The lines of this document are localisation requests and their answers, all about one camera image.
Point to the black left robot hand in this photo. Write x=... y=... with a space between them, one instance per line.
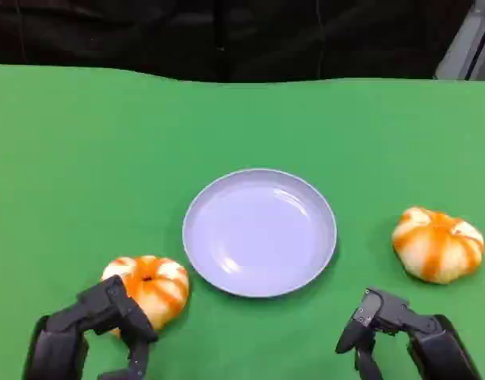
x=104 y=312

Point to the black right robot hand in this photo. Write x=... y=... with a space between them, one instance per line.
x=397 y=312

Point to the orange and white bread roll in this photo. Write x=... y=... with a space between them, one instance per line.
x=163 y=285
x=438 y=245

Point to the green table cloth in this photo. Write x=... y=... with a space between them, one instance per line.
x=108 y=158

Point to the lilac plate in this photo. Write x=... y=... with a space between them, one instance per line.
x=260 y=233

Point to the grey metal cabinet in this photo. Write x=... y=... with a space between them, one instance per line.
x=470 y=43

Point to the black background curtain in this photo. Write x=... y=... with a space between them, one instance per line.
x=226 y=35

